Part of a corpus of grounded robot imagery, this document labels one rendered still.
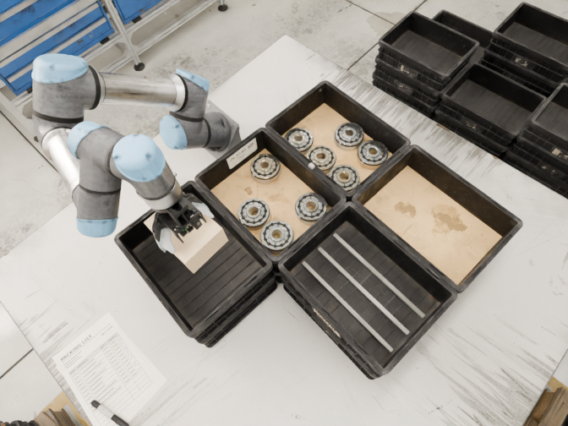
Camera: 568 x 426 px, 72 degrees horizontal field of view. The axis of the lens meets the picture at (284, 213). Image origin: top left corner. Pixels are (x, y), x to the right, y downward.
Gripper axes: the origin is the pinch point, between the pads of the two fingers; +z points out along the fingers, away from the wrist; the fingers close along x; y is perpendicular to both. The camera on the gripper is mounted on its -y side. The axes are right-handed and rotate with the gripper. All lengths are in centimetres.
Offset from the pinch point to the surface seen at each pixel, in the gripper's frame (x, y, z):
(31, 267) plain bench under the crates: -42, -53, 40
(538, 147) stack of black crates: 139, 55, 60
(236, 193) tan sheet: 23.3, -12.3, 26.7
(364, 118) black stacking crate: 72, 4, 20
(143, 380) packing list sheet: -38, 7, 40
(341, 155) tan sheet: 58, 5, 27
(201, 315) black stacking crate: -12.1, 9.8, 26.9
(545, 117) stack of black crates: 156, 50, 60
